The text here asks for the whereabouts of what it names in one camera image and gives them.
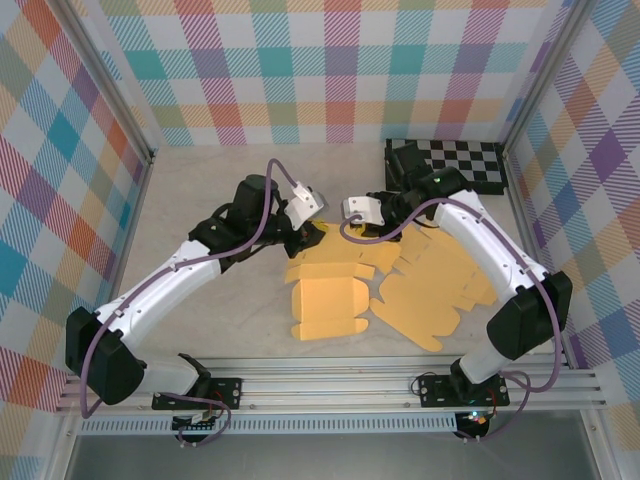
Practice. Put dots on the grey metal panel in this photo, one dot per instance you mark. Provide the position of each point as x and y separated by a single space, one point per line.
325 460

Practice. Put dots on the aluminium frame post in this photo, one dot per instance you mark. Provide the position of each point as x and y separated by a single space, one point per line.
541 75
110 75

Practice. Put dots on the aluminium front rail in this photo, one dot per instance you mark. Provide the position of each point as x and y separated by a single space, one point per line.
325 385

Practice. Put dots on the black and grey checkerboard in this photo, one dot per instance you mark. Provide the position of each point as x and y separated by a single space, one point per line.
465 160

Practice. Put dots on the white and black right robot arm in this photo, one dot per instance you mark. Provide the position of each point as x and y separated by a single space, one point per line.
480 240

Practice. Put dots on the yellow paper box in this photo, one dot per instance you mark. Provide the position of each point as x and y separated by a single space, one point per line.
425 300
325 300

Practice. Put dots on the aluminium side rail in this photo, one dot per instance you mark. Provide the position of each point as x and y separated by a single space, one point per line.
126 250
533 235

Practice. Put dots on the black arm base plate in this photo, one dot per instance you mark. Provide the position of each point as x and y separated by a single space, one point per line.
227 390
435 392

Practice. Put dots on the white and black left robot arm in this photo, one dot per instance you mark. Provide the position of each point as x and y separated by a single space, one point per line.
150 310

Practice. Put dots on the small circuit board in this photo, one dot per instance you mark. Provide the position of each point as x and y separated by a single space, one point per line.
197 425
477 420

